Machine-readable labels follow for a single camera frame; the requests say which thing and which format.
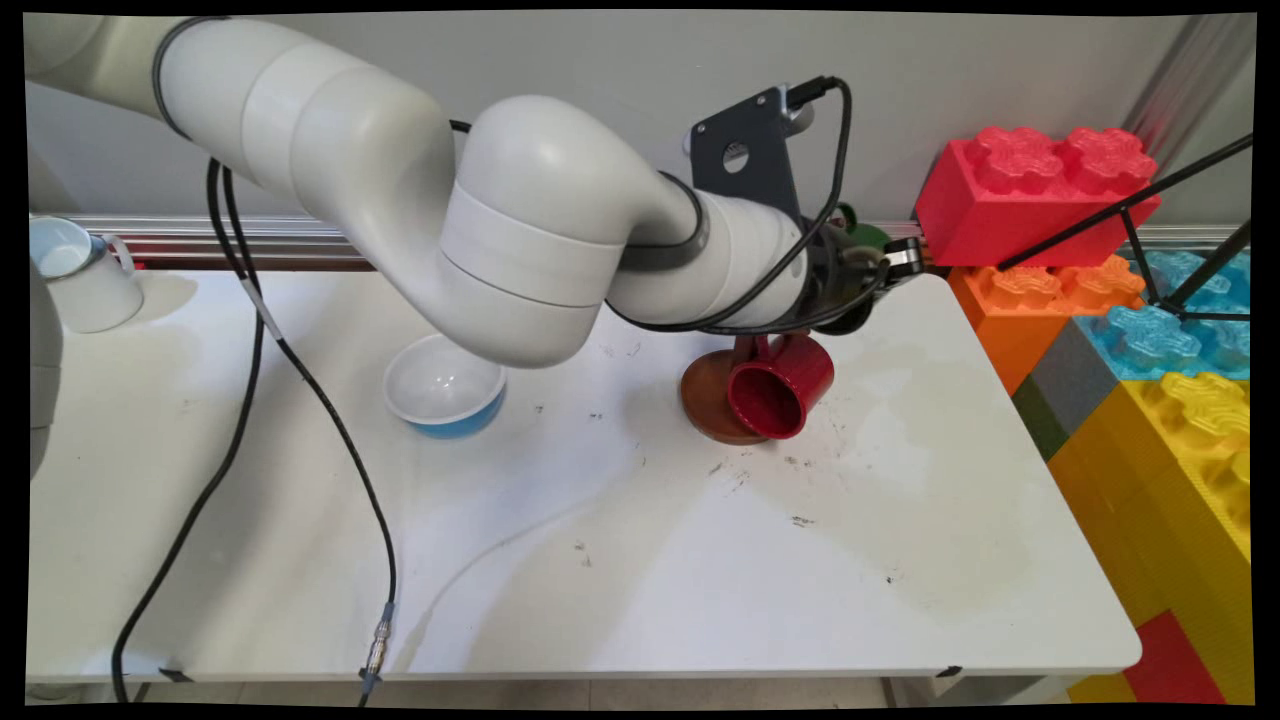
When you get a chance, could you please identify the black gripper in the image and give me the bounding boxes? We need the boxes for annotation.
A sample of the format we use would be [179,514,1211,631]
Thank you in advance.
[802,226,927,329]

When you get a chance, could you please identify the green enamel mug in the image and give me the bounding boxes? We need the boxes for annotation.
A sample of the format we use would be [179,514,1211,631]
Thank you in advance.
[822,202,894,337]

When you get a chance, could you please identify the big red toy block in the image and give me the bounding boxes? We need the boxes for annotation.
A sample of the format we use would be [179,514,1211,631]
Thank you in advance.
[914,125,1162,271]

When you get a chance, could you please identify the big orange toy block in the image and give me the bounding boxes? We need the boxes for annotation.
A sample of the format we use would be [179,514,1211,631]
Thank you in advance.
[947,256,1147,397]

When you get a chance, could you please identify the red enamel mug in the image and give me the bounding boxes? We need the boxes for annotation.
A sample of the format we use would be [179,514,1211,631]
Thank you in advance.
[726,332,837,442]

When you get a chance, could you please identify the big grey toy block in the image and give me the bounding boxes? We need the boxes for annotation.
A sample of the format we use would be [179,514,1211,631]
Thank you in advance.
[1029,317,1123,437]

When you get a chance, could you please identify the big dark green toy block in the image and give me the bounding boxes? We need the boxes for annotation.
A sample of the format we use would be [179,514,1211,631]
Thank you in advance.
[1011,377,1070,462]

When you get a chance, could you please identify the black tripod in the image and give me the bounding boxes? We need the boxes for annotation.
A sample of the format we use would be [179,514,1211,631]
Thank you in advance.
[997,134,1254,325]

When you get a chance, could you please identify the brown wooden mug tree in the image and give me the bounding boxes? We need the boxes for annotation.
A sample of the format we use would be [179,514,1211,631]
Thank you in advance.
[679,332,793,447]

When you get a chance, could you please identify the big light blue toy block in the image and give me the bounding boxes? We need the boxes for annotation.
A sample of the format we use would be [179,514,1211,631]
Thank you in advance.
[1074,251,1252,384]

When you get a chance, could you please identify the big yellow toy block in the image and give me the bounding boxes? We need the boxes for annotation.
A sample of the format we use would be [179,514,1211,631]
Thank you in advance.
[1047,371,1253,706]

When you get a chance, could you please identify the white and blue bowl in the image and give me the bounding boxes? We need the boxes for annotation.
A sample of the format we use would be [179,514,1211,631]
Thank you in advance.
[382,334,508,440]

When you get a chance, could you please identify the small red toy block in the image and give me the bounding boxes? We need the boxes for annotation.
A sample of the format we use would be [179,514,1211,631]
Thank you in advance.
[1121,609,1227,706]

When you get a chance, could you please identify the white enamel mug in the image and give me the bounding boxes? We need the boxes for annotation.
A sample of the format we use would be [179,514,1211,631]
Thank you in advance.
[30,216,145,335]

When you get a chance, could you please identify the black camera cable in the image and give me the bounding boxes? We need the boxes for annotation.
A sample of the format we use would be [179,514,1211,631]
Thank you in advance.
[604,74,854,337]

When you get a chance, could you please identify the aluminium post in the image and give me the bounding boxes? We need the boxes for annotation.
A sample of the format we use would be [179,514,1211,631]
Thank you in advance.
[1119,14,1254,173]

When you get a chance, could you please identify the black cable with metal connector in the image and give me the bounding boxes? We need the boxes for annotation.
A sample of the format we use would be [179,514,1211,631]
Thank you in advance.
[217,160,400,701]

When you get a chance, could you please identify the aluminium rail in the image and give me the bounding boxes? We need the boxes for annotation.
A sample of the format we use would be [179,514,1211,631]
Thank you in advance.
[30,211,1251,274]

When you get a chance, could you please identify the plain black cable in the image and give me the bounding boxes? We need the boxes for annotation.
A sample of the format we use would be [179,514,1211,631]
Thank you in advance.
[109,158,267,705]

